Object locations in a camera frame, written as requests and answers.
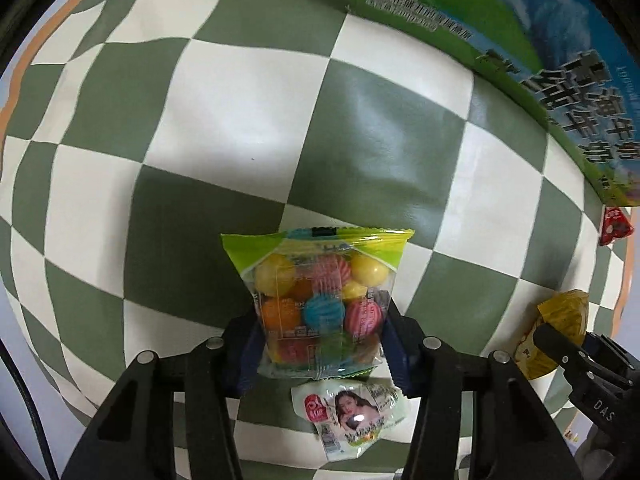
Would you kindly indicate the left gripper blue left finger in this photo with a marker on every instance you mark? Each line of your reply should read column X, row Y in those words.
column 244, row 343

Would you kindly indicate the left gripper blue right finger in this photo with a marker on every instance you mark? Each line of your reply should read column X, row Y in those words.
column 402, row 341

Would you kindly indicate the yellow triangular snack packet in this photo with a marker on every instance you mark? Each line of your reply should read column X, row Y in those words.
column 559, row 328

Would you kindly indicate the colourful candy ball packet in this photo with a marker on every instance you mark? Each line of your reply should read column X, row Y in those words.
column 321, row 296

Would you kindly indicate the small white portrait snack packet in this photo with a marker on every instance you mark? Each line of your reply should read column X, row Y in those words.
column 350, row 415

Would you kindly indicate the red triangular snack packet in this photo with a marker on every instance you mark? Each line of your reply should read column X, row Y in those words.
column 614, row 226

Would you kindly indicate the green white checkered cloth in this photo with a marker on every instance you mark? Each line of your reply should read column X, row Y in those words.
column 143, row 130

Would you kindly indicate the blue green milk carton box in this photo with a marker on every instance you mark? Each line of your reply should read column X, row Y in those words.
column 561, row 60

